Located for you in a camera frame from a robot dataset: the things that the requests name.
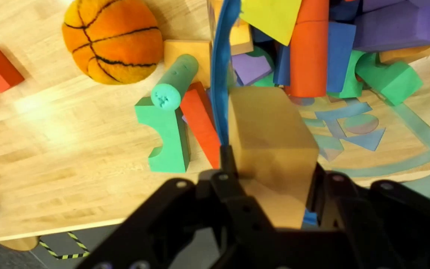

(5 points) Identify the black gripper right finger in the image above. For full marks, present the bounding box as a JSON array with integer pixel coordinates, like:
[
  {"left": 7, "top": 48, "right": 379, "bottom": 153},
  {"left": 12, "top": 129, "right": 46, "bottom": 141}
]
[{"left": 304, "top": 163, "right": 430, "bottom": 269}]

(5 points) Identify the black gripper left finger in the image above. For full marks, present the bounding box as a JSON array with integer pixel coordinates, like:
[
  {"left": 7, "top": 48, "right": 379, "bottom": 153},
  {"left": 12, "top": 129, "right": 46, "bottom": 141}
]
[{"left": 76, "top": 144, "right": 277, "bottom": 269}]

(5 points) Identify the tan yellow foam block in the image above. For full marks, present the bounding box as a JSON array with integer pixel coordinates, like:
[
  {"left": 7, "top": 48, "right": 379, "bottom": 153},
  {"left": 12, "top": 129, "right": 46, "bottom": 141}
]
[{"left": 225, "top": 86, "right": 321, "bottom": 232}]

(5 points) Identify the clear toy bag blue trim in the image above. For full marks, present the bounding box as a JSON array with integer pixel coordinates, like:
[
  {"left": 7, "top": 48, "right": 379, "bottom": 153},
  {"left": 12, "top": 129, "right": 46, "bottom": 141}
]
[{"left": 206, "top": 0, "right": 430, "bottom": 232}]

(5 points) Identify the green arch foam block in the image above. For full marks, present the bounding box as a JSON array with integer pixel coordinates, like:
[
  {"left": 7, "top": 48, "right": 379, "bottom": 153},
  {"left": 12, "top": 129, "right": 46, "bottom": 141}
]
[{"left": 133, "top": 95, "right": 192, "bottom": 175}]

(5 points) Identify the red wedge foam block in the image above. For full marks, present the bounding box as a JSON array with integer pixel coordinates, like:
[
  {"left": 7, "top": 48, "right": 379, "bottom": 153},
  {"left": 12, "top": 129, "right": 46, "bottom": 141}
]
[{"left": 179, "top": 81, "right": 222, "bottom": 171}]

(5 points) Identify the green cylinder foam block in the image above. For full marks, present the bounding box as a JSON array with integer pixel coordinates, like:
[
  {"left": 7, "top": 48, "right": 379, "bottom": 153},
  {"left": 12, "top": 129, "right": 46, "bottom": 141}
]
[{"left": 149, "top": 53, "right": 201, "bottom": 113}]

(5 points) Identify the green notched foam block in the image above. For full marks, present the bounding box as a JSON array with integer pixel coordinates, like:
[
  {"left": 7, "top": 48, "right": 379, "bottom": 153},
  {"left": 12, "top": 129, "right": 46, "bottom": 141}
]
[{"left": 355, "top": 50, "right": 425, "bottom": 108}]

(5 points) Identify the small purple foam block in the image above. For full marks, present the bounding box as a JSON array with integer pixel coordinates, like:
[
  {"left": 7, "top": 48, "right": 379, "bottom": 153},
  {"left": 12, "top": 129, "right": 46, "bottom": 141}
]
[{"left": 230, "top": 51, "right": 274, "bottom": 87}]

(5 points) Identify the tan square foam block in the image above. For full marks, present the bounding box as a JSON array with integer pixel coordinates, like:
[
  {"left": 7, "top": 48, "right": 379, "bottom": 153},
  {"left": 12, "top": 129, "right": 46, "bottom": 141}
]
[{"left": 162, "top": 39, "right": 213, "bottom": 78}]

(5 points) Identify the blue foam block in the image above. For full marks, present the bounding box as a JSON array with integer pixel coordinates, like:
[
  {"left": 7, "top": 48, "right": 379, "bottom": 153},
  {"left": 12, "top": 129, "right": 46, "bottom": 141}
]
[{"left": 325, "top": 20, "right": 358, "bottom": 98}]

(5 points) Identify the orange cylinder foam block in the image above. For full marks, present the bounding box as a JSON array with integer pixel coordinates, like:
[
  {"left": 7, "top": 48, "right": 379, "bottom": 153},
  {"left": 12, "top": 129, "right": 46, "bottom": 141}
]
[{"left": 283, "top": 0, "right": 331, "bottom": 101}]

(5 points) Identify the large purple foam block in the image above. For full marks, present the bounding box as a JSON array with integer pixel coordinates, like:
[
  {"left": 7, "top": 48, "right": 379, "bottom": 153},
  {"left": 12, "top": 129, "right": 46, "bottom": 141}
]
[{"left": 352, "top": 0, "right": 430, "bottom": 54}]

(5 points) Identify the yellow triangle foam block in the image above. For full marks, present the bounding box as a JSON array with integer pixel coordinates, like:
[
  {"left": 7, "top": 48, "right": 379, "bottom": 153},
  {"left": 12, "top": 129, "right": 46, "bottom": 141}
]
[{"left": 239, "top": 0, "right": 304, "bottom": 48}]

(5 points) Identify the orange legged wooden stool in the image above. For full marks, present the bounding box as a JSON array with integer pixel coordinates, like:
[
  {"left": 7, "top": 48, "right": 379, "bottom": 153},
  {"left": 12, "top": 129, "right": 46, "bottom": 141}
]
[{"left": 0, "top": 235, "right": 40, "bottom": 255}]

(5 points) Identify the black yellow striped cord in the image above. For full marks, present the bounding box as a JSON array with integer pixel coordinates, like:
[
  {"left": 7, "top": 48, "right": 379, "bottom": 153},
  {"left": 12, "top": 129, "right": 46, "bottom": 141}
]
[{"left": 37, "top": 231, "right": 92, "bottom": 262}]

